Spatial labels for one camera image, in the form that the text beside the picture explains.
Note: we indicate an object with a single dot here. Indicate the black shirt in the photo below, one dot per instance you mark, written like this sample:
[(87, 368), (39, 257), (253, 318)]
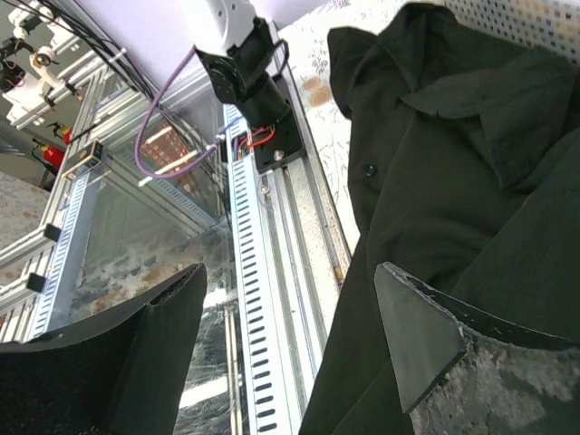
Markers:
[(464, 172)]

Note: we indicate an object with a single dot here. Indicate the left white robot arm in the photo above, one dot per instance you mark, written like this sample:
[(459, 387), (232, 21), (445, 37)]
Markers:
[(235, 47)]

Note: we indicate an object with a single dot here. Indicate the aluminium mounting rail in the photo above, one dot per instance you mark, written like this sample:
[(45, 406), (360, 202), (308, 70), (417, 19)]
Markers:
[(307, 202)]

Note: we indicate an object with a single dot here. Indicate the white plastic basket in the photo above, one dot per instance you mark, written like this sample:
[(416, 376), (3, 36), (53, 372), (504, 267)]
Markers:
[(553, 25)]

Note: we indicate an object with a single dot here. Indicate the grey slotted cable duct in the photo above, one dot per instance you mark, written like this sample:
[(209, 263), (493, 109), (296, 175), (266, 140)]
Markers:
[(267, 408)]

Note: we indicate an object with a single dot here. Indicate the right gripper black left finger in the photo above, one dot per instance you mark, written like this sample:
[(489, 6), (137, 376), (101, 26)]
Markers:
[(121, 371)]

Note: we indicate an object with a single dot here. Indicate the red fire extinguisher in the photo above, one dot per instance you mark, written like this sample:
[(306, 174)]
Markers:
[(52, 155)]

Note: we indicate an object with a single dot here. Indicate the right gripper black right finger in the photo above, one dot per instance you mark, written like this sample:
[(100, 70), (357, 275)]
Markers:
[(460, 370)]

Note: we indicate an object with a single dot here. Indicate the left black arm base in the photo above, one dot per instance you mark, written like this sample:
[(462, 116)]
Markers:
[(272, 147)]

